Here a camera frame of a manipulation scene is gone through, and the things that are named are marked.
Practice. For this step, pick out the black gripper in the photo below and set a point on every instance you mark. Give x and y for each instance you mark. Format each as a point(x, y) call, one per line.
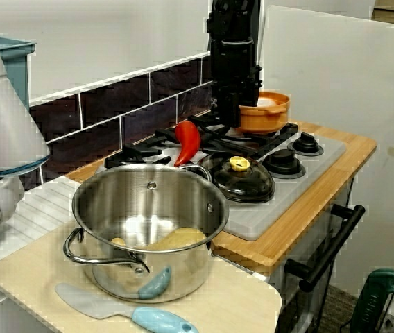
point(235, 66)

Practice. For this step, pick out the orange plastic pot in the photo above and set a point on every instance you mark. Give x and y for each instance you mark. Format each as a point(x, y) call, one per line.
point(263, 121)

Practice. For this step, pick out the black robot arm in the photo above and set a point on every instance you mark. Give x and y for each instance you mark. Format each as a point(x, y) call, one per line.
point(235, 21)

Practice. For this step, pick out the black burner grate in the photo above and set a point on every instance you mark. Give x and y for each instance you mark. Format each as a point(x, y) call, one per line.
point(291, 131)
point(138, 152)

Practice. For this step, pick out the red toy pepper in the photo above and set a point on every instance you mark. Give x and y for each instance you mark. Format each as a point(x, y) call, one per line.
point(188, 138)

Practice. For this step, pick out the black stove knob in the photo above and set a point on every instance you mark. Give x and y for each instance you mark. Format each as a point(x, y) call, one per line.
point(283, 163)
point(306, 142)

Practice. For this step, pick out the glass lid yellow knob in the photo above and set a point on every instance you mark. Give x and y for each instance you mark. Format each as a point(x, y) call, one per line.
point(252, 184)

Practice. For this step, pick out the grey toy stove plate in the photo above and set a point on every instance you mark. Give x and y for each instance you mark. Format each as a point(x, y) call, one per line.
point(287, 204)

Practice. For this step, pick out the dark tile backsplash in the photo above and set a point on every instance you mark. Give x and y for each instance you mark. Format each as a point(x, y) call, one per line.
point(113, 114)

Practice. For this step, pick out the stainless steel pot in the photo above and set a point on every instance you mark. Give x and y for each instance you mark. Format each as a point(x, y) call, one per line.
point(169, 277)

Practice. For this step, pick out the white toy kitchen cabinet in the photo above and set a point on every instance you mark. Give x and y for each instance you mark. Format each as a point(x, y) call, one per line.
point(276, 295)

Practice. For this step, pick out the light wooden cutting board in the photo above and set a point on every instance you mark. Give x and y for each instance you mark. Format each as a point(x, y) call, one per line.
point(235, 301)

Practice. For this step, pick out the white ribbed sink drainboard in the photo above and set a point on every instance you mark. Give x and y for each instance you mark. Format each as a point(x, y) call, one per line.
point(41, 208)

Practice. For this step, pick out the green clamp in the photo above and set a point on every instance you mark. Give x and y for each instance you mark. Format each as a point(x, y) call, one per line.
point(377, 288)

